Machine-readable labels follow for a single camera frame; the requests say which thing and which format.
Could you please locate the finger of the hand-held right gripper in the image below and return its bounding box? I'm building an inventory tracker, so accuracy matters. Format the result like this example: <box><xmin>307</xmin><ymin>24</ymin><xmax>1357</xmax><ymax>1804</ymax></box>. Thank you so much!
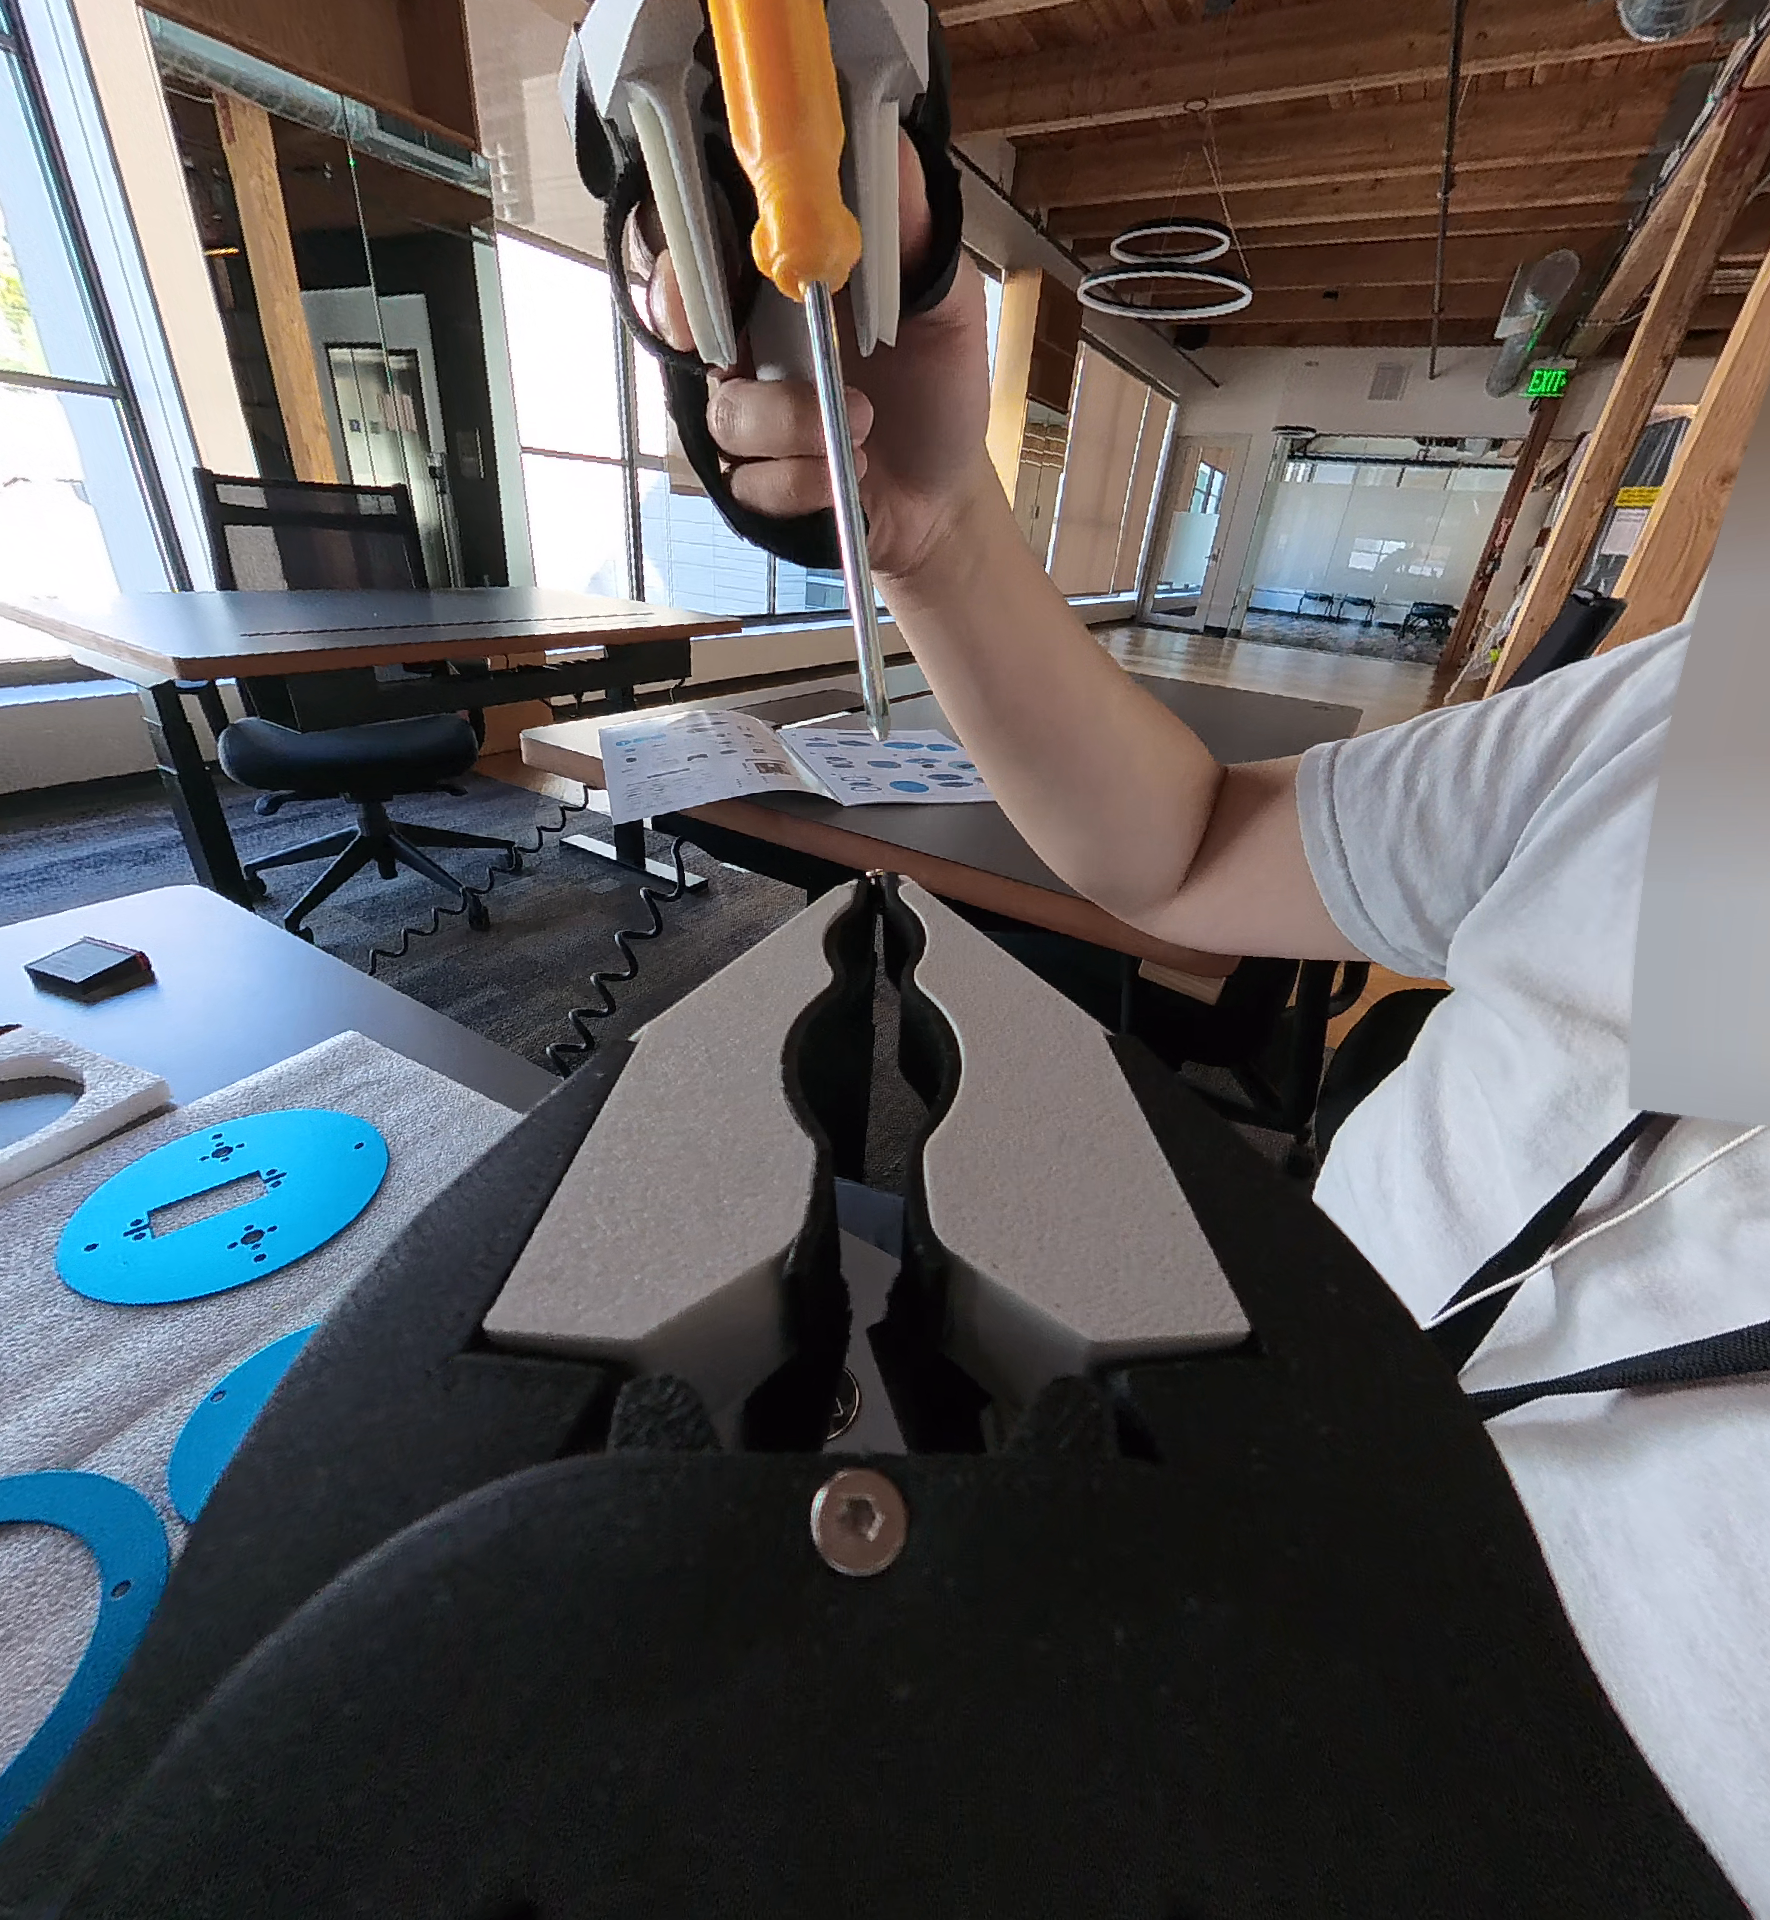
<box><xmin>564</xmin><ymin>0</ymin><xmax>722</xmax><ymax>163</ymax></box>
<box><xmin>829</xmin><ymin>0</ymin><xmax>935</xmax><ymax>145</ymax></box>

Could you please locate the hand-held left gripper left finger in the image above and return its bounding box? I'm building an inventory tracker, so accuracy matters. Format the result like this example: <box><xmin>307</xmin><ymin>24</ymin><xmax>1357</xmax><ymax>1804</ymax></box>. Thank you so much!
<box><xmin>479</xmin><ymin>875</ymin><xmax>886</xmax><ymax>1448</ymax></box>

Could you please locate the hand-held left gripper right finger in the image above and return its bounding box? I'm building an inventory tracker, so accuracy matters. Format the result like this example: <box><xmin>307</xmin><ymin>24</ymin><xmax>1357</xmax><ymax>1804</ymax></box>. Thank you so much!
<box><xmin>886</xmin><ymin>875</ymin><xmax>1256</xmax><ymax>1427</ymax></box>

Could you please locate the orange handled screwdriver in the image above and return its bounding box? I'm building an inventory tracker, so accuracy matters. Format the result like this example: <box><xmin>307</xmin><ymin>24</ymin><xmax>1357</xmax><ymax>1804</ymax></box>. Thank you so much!
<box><xmin>707</xmin><ymin>0</ymin><xmax>900</xmax><ymax>748</ymax></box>

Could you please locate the person's right forearm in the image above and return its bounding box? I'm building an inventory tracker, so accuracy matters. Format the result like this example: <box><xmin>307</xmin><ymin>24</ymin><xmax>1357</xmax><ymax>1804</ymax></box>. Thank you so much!
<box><xmin>873</xmin><ymin>486</ymin><xmax>1367</xmax><ymax>963</ymax></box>

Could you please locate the desk with booklet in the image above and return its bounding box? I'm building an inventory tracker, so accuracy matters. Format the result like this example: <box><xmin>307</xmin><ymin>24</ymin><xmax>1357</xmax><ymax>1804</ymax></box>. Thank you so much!
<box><xmin>519</xmin><ymin>680</ymin><xmax>1367</xmax><ymax>1034</ymax></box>

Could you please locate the grey desk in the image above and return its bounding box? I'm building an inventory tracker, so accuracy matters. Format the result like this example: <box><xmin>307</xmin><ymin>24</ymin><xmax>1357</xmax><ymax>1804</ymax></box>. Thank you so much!
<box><xmin>0</xmin><ymin>886</ymin><xmax>564</xmax><ymax>1143</ymax></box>

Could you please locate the wood edged office desk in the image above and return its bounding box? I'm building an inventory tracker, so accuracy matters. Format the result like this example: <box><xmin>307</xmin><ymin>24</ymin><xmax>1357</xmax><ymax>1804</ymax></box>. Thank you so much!
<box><xmin>0</xmin><ymin>587</ymin><xmax>749</xmax><ymax>910</ymax></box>

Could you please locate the person's right hand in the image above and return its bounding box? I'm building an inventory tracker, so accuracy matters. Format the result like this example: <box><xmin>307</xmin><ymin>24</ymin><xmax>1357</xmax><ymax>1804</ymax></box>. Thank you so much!
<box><xmin>642</xmin><ymin>127</ymin><xmax>1014</xmax><ymax>596</ymax></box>

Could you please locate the large office window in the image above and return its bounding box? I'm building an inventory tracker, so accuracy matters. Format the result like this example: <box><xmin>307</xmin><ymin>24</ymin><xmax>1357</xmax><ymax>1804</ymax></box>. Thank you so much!
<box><xmin>494</xmin><ymin>231</ymin><xmax>886</xmax><ymax>619</ymax></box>
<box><xmin>0</xmin><ymin>0</ymin><xmax>179</xmax><ymax>673</ymax></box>

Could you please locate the white foam sheet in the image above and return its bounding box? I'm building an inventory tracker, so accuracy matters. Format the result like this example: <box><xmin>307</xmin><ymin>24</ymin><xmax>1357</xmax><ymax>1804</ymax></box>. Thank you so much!
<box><xmin>0</xmin><ymin>1029</ymin><xmax>526</xmax><ymax>1920</ymax></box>

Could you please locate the blue plate with rectangular hole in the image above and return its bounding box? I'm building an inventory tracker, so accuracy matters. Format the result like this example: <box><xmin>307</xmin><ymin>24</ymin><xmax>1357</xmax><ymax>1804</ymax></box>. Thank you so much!
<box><xmin>55</xmin><ymin>1104</ymin><xmax>389</xmax><ymax>1304</ymax></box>

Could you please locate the printed instruction booklet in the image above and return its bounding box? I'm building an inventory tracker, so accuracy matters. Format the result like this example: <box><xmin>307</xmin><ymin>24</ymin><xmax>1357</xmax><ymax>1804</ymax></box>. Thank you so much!
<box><xmin>597</xmin><ymin>708</ymin><xmax>1001</xmax><ymax>825</ymax></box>

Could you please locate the blue round plate with holes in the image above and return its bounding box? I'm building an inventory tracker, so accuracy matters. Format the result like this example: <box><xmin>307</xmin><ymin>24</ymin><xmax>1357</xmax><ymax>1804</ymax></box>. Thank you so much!
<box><xmin>166</xmin><ymin>1322</ymin><xmax>319</xmax><ymax>1525</ymax></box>

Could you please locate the black office chair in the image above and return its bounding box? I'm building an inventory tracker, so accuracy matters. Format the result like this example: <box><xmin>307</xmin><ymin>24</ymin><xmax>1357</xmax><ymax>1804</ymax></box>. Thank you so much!
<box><xmin>193</xmin><ymin>466</ymin><xmax>526</xmax><ymax>942</ymax></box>

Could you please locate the small black box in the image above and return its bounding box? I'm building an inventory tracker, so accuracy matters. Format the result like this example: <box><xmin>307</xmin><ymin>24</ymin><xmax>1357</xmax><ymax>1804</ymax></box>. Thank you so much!
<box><xmin>27</xmin><ymin>933</ymin><xmax>159</xmax><ymax>1008</ymax></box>

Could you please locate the black coiled cable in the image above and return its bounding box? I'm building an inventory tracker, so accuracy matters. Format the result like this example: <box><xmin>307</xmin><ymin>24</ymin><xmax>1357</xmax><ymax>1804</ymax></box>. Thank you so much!
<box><xmin>549</xmin><ymin>837</ymin><xmax>695</xmax><ymax>1079</ymax></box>
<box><xmin>370</xmin><ymin>785</ymin><xmax>597</xmax><ymax>978</ymax></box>

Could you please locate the silver air duct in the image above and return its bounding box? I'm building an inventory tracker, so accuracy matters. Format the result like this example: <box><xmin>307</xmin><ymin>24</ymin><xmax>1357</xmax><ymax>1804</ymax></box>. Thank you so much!
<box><xmin>150</xmin><ymin>13</ymin><xmax>487</xmax><ymax>157</ymax></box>

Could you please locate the large ring ceiling light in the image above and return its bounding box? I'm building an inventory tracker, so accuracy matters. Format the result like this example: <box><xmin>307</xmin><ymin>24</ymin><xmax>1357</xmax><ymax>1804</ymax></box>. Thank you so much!
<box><xmin>1077</xmin><ymin>263</ymin><xmax>1256</xmax><ymax>322</ymax></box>

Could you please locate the thin black strap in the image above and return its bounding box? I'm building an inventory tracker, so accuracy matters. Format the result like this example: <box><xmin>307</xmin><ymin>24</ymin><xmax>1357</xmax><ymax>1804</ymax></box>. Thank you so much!
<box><xmin>1425</xmin><ymin>1117</ymin><xmax>1659</xmax><ymax>1338</ymax></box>

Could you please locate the thin white cord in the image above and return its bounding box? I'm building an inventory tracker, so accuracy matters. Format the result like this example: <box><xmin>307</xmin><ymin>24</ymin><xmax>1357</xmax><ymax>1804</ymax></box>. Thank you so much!
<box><xmin>1425</xmin><ymin>1122</ymin><xmax>1770</xmax><ymax>1326</ymax></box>

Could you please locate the thick white foam frame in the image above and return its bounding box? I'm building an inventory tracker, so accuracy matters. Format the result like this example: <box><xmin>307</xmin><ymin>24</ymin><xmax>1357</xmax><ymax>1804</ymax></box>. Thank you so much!
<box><xmin>0</xmin><ymin>1029</ymin><xmax>179</xmax><ymax>1220</ymax></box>

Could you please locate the wide black strap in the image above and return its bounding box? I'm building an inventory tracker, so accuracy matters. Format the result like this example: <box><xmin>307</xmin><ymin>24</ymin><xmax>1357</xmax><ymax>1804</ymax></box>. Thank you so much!
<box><xmin>1469</xmin><ymin>1300</ymin><xmax>1770</xmax><ymax>1419</ymax></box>

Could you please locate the blue metal ring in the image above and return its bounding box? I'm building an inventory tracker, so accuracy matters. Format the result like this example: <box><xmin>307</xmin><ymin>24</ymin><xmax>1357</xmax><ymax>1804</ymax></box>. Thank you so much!
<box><xmin>0</xmin><ymin>1468</ymin><xmax>172</xmax><ymax>1915</ymax></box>

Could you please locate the wooden support post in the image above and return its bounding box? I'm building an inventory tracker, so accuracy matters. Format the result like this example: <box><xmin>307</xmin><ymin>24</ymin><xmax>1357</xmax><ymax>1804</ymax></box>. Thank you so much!
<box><xmin>1600</xmin><ymin>136</ymin><xmax>1770</xmax><ymax>665</ymax></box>

